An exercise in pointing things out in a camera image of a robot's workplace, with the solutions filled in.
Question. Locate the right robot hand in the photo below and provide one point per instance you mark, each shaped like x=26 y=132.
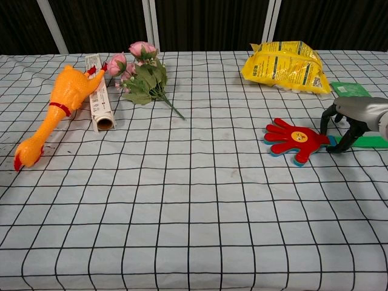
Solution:
x=360 y=112

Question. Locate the red hand clapper toy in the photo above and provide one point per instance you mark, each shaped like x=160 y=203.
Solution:
x=298 y=139

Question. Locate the green sachet packet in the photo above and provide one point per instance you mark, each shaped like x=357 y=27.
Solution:
x=348 y=88

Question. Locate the yellow snack bag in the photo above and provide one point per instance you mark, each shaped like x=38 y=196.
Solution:
x=285 y=68

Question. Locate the checkered white tablecloth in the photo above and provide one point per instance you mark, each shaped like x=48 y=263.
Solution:
x=188 y=194

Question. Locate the pink artificial flower bouquet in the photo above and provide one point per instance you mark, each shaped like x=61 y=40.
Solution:
x=142 y=75

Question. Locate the white tube package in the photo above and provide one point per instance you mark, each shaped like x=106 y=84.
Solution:
x=100 y=97

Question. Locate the orange rubber chicken toy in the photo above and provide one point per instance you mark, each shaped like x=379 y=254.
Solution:
x=65 y=100

